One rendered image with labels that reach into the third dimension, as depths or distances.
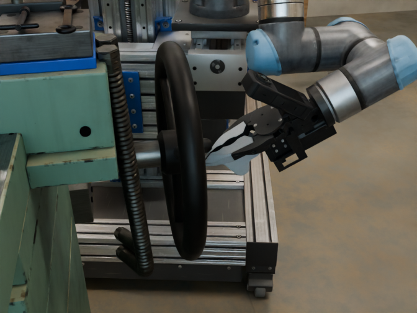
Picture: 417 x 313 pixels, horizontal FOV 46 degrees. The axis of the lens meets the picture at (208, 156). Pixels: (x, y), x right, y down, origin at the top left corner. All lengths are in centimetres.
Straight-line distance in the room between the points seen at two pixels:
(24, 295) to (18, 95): 20
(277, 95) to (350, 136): 176
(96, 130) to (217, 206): 105
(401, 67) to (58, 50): 49
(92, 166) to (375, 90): 44
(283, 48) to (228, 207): 83
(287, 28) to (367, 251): 113
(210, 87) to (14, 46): 69
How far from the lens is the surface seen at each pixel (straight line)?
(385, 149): 241
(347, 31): 86
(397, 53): 79
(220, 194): 161
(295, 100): 74
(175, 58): 57
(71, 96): 53
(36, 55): 53
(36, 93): 53
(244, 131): 79
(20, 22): 54
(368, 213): 197
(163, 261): 147
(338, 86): 77
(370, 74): 78
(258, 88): 71
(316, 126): 80
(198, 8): 124
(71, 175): 55
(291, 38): 81
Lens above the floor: 115
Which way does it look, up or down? 31 degrees down
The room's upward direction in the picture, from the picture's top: straight up
